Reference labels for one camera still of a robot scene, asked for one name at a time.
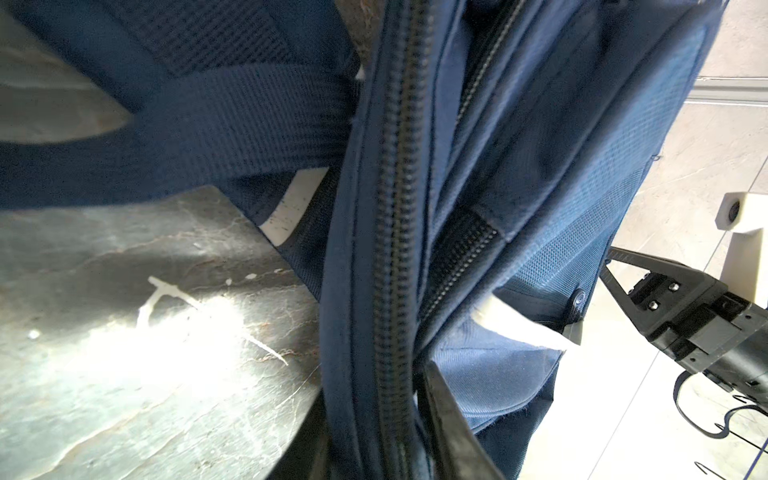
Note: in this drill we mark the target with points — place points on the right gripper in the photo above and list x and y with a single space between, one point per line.
697 324

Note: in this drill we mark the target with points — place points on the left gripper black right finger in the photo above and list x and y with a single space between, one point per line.
454 451

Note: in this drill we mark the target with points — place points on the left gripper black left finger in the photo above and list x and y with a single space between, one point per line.
307 456

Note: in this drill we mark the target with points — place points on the navy blue student backpack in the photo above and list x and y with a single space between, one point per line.
489 147

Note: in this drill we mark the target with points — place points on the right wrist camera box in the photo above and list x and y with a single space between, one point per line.
744 271

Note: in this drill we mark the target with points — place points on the black wire hook rack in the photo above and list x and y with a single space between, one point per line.
742 454

